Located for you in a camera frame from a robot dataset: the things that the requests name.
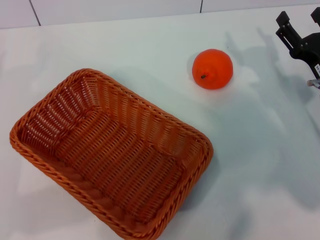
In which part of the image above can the orange tangerine fruit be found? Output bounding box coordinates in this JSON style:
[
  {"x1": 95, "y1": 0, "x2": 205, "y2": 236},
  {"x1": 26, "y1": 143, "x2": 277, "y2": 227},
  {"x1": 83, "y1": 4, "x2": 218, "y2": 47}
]
[{"x1": 191, "y1": 48, "x2": 234, "y2": 90}]

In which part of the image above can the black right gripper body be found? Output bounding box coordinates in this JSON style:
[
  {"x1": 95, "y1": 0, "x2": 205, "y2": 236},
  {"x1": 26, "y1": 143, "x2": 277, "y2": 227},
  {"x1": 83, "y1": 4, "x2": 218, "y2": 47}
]
[{"x1": 290, "y1": 31, "x2": 320, "y2": 79}]

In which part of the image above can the orange woven plastic basket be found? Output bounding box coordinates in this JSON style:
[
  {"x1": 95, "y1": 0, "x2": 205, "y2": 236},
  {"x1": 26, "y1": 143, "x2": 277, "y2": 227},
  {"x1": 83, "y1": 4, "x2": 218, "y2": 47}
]
[{"x1": 9, "y1": 68, "x2": 214, "y2": 240}]

